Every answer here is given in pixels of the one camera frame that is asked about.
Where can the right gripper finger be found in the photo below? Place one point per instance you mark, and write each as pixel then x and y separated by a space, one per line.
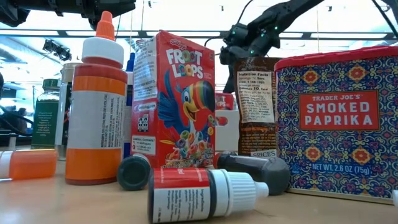
pixel 230 77

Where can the brown spice pouch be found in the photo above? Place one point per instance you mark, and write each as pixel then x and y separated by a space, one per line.
pixel 256 102

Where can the red Froot Loops cereal box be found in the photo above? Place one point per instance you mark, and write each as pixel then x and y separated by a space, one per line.
pixel 174 102

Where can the large blue food colouring bottle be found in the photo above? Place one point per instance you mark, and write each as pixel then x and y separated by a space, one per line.
pixel 129 93

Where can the dark maroon squeeze bottle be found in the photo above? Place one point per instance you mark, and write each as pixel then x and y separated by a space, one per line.
pixel 258 171

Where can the large orange food colouring bottle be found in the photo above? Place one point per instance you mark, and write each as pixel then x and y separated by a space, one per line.
pixel 96 124

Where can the smoked paprika tin red lid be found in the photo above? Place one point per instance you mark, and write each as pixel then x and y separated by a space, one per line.
pixel 339 130

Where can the green lid spice jar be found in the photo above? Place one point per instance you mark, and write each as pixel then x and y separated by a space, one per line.
pixel 46 118

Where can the small red-label dropper bottle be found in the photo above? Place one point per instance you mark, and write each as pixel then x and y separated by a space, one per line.
pixel 186 199

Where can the small dark green dropper bottle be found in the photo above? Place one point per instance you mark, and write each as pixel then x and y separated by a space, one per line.
pixel 133 172

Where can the small orange dropper bottle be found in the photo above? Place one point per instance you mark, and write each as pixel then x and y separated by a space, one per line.
pixel 31 164

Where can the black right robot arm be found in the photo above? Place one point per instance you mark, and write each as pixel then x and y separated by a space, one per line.
pixel 280 15

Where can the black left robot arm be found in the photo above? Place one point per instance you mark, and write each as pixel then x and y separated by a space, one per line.
pixel 31 7

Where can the grey plastic bin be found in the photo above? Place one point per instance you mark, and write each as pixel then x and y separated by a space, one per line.
pixel 227 133

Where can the person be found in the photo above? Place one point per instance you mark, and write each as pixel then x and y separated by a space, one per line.
pixel 21 116

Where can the black ceiling-mounted camera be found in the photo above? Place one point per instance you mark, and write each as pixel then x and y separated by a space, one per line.
pixel 57 49

